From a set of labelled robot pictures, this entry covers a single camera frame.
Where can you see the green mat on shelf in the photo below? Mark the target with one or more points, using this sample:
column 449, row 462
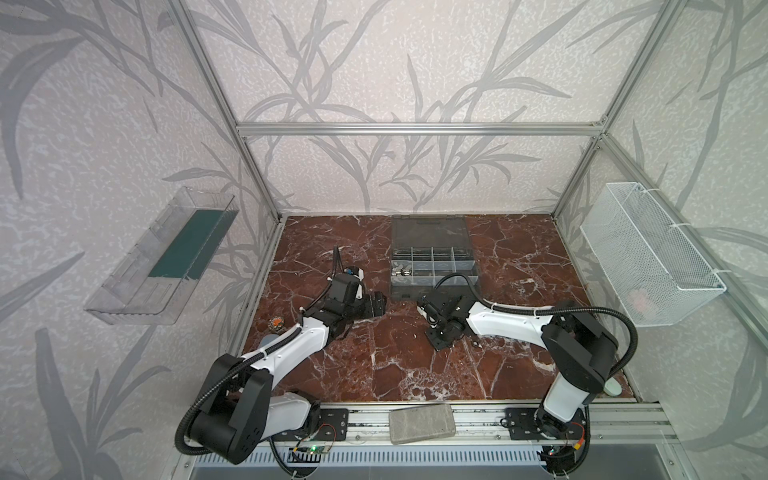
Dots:
column 192, row 249

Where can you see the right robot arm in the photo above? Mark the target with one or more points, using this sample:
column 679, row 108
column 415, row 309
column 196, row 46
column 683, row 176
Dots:
column 589, row 345

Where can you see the grey stone block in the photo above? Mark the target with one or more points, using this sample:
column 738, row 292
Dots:
column 421, row 423

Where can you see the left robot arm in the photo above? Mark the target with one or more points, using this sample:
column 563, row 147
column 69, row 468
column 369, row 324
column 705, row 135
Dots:
column 236, row 410

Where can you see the clear acrylic wall shelf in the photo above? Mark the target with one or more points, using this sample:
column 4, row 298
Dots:
column 129, row 296

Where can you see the clear compartment organizer box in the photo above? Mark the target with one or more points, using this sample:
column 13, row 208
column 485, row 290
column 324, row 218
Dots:
column 425, row 249

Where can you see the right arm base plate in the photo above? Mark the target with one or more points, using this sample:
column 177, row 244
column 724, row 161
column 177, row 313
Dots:
column 521, row 423

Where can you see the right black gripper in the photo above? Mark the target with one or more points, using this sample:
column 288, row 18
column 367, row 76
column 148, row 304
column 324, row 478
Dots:
column 439, row 327

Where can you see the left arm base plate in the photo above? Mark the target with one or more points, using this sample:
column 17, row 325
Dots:
column 328, row 424

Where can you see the white ventilation grille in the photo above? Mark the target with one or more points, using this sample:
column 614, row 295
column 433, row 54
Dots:
column 408, row 456

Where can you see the pink object in basket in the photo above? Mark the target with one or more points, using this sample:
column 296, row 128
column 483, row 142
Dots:
column 642, row 302

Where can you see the white wire mesh basket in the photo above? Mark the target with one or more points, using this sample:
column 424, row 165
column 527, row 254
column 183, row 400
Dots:
column 639, row 245

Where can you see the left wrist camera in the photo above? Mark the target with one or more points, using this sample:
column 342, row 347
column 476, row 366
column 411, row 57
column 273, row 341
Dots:
column 354, row 286

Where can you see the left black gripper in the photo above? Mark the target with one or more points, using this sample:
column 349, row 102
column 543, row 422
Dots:
column 369, row 306

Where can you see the pale green soap bar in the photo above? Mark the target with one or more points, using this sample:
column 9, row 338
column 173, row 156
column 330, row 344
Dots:
column 612, row 388

